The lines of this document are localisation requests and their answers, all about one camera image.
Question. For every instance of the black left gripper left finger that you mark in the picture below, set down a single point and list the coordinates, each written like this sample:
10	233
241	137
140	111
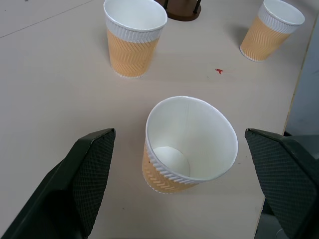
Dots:
62	184

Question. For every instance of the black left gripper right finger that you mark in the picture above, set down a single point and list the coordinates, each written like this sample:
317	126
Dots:
286	179

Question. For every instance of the orange and white paper cup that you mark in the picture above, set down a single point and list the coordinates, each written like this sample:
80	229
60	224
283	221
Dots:
269	32
132	42
174	147

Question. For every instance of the small red scrap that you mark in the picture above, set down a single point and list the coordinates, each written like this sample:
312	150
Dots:
219	71

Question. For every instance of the dark brown wooden stand base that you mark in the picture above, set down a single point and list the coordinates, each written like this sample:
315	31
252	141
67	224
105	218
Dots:
183	11

